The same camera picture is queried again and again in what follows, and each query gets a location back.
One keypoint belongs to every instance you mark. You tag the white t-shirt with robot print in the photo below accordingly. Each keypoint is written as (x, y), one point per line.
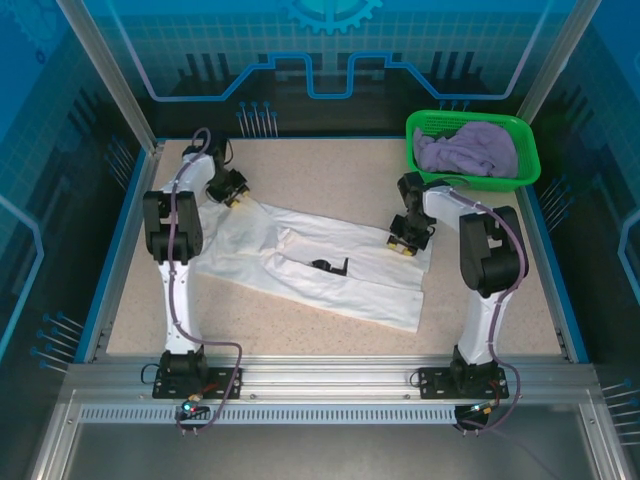
(360, 240)

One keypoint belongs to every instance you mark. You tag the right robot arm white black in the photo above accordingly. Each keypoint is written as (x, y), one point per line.
(480, 325)

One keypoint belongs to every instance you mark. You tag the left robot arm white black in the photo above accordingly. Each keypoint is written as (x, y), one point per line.
(180, 300)

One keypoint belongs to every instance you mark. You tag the green plastic basket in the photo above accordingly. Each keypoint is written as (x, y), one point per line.
(470, 182)

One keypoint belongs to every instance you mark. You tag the purple t-shirt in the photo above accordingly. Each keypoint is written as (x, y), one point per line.
(470, 150)

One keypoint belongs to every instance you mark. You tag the small connector board with LED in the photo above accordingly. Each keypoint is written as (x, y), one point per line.
(192, 407)
(482, 409)

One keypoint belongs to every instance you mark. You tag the grey metal tray panel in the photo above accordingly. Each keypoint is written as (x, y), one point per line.
(320, 450)

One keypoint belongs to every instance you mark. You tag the aluminium side rail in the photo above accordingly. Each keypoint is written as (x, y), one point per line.
(551, 280)
(130, 240)

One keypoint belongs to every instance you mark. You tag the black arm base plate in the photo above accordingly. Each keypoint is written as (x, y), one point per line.
(435, 385)
(225, 382)

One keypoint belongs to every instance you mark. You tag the aluminium front frame rail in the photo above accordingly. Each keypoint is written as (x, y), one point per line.
(325, 372)

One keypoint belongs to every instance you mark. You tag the aluminium frame post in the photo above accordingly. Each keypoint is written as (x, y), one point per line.
(564, 50)
(111, 75)

